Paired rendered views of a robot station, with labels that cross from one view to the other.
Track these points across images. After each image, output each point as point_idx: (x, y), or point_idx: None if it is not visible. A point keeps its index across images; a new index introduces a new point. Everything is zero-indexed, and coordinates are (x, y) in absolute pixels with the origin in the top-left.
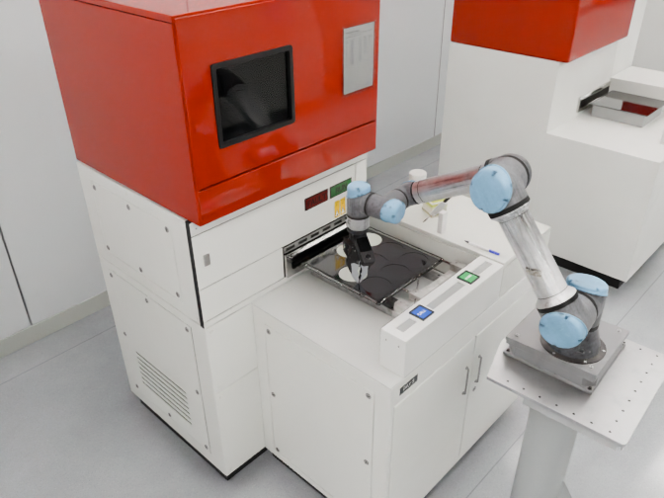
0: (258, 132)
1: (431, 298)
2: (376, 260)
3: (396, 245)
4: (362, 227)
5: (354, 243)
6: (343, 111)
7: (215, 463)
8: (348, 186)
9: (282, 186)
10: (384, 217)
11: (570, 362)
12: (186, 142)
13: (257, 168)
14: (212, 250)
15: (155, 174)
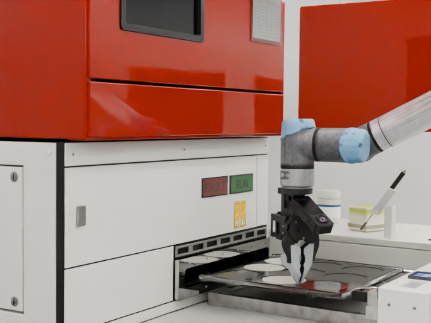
0: (164, 32)
1: (428, 270)
2: (310, 272)
3: (328, 263)
4: (306, 181)
5: (294, 210)
6: (251, 59)
7: None
8: (284, 120)
9: (185, 130)
10: (346, 150)
11: None
12: (81, 0)
13: (159, 86)
14: (90, 204)
15: (9, 84)
